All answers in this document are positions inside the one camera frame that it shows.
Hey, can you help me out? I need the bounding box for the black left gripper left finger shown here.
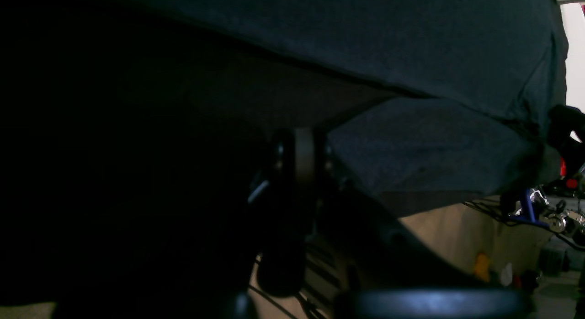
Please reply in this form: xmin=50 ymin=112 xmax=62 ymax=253
xmin=247 ymin=129 xmax=316 ymax=297

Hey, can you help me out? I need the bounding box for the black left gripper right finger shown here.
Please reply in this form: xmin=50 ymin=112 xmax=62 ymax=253
xmin=315 ymin=132 xmax=476 ymax=294

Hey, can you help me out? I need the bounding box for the dark grey T-shirt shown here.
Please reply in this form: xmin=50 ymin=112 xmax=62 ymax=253
xmin=118 ymin=0 xmax=568 ymax=216

